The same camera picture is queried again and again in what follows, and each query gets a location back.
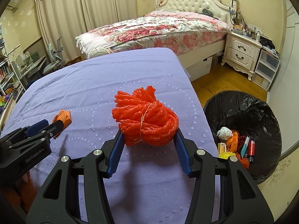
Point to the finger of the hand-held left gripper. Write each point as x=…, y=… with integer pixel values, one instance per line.
x=37, y=128
x=55, y=127

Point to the small orange wrapper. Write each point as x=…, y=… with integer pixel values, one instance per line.
x=65, y=117

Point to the red foam fruit net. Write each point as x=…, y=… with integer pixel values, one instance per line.
x=144, y=119

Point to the yellow label bottle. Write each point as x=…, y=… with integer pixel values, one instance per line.
x=222, y=147

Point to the clear plastic drawer unit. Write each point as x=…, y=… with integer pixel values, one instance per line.
x=266, y=67

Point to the yellow foam fruit net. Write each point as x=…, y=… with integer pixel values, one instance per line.
x=225, y=155

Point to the cluster of small bottles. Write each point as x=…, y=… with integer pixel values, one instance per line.
x=247, y=29

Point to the white bed with tufted headboard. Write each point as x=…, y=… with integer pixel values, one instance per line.
x=193, y=2

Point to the white tissue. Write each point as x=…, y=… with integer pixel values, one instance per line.
x=223, y=133

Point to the red-orange plastic bag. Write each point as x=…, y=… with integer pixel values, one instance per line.
x=243, y=161

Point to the trash bin with black bag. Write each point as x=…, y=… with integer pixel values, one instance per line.
x=233, y=107

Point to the white under-bed box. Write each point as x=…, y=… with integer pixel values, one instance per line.
x=198, y=68

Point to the orange plastic bag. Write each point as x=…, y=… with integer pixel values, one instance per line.
x=232, y=143

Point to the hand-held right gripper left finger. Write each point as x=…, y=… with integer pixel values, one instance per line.
x=115, y=158

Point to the white nightstand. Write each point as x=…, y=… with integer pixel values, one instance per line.
x=240, y=49

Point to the dark red plastic bag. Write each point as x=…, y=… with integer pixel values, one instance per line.
x=241, y=142

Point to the floral quilt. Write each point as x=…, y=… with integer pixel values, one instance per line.
x=151, y=30

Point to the pile of dark clothes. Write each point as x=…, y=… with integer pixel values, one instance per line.
x=268, y=44

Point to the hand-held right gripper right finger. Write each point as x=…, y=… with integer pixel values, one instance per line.
x=183, y=158

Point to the colourful toy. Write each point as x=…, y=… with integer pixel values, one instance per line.
x=4, y=100

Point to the grey ergonomic chair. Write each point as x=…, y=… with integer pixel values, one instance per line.
x=52, y=66

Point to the dark cloth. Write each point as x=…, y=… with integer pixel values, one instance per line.
x=208, y=12

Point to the teal and white tube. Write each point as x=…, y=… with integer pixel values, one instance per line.
x=245, y=148

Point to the white air conditioner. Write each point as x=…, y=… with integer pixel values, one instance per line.
x=12, y=3

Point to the purple tablecloth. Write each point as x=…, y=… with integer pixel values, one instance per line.
x=93, y=81

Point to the grey desk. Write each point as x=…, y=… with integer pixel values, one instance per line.
x=32, y=63

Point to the white wardrobe door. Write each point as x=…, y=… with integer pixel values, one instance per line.
x=287, y=63

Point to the beige pleated curtains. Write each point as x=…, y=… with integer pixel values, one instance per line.
x=70, y=16

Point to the bookshelf with books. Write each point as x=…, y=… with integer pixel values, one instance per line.
x=7, y=74

